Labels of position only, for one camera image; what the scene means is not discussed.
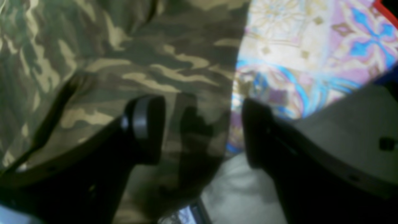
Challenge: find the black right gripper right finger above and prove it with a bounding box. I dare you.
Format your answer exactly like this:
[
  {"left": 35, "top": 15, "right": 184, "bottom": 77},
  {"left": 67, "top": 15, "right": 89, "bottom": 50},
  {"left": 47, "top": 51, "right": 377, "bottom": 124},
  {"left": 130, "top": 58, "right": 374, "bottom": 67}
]
[{"left": 242, "top": 98, "right": 397, "bottom": 224}]

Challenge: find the patterned tile tablecloth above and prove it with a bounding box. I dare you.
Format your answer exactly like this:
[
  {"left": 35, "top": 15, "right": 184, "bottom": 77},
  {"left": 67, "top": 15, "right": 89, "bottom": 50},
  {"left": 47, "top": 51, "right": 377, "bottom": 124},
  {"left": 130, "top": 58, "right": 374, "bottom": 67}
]
[{"left": 226, "top": 0, "right": 398, "bottom": 155}]

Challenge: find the camouflage T-shirt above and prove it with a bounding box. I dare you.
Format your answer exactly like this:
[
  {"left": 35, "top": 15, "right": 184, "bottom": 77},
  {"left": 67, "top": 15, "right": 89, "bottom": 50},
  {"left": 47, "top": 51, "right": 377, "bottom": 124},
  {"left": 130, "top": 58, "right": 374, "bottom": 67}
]
[{"left": 1, "top": 0, "right": 250, "bottom": 224}]

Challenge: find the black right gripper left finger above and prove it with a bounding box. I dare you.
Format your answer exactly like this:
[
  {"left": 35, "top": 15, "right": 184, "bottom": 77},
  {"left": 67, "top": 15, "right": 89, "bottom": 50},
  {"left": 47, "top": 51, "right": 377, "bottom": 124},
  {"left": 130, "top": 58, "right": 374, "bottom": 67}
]
[{"left": 1, "top": 95, "right": 166, "bottom": 224}]

